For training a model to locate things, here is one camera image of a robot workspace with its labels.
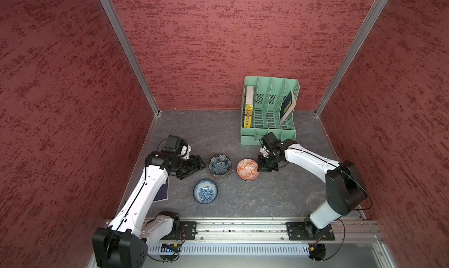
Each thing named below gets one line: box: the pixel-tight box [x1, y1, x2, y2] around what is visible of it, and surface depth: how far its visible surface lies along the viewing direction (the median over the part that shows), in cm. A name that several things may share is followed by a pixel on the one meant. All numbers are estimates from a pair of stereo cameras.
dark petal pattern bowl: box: [208, 153, 233, 175], surface depth 88 cm
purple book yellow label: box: [153, 175, 169, 202], surface depth 85 cm
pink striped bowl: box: [209, 168, 233, 180], surface depth 84 cm
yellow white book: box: [243, 85, 254, 129], surface depth 94 cm
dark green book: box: [280, 90, 297, 122], surface depth 108 cm
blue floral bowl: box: [192, 179, 219, 205], surface depth 85 cm
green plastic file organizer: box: [240, 76, 300, 146], surface depth 108 cm
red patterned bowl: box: [236, 157, 260, 182], surface depth 91 cm
